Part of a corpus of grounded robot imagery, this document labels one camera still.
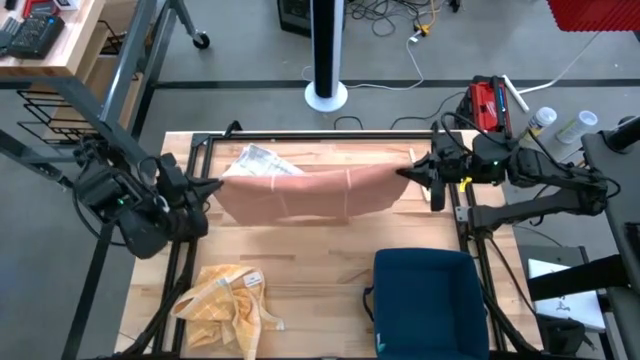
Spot grey side desk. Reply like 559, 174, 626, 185
582, 115, 640, 360

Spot yellow plaid towel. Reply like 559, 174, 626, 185
171, 263, 286, 360

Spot black bag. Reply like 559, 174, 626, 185
538, 314, 597, 359

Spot black equipment box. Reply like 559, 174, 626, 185
277, 0, 314, 39

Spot wooden workbench grey steel frame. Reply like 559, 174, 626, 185
0, 0, 214, 191

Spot white plastic tube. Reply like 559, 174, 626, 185
501, 73, 532, 114

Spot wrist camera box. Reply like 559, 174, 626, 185
429, 177, 448, 213
173, 201, 210, 240

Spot black aluminium table frame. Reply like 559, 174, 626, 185
94, 130, 546, 360

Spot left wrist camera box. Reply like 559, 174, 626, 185
173, 201, 210, 240

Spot white plaid towel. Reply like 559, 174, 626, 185
221, 143, 306, 179

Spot white canister yellow label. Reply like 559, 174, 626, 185
519, 105, 559, 143

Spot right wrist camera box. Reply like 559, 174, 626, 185
429, 177, 448, 213

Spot white board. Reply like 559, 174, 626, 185
528, 257, 609, 332

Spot red tool case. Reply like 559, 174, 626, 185
454, 74, 518, 151

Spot terracotta pink plaid towel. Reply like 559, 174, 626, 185
213, 162, 414, 227

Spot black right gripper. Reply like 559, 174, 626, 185
396, 133, 475, 189

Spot black electronic device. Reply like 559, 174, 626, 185
5, 13, 66, 61

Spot navy blue fabric bin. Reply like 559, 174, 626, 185
363, 248, 491, 360

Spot red flat case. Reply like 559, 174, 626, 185
22, 0, 61, 19

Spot black caster wheel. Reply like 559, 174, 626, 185
191, 29, 212, 51

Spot white floor cable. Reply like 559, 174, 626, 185
302, 29, 426, 92

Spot red ribbed panel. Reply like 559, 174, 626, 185
547, 0, 640, 34

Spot black flat beam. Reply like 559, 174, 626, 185
528, 253, 634, 302

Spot dark grey flat device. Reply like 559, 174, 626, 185
0, 16, 24, 50

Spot white and black tower fan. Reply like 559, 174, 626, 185
304, 0, 350, 114

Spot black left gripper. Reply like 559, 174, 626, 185
158, 152, 225, 206

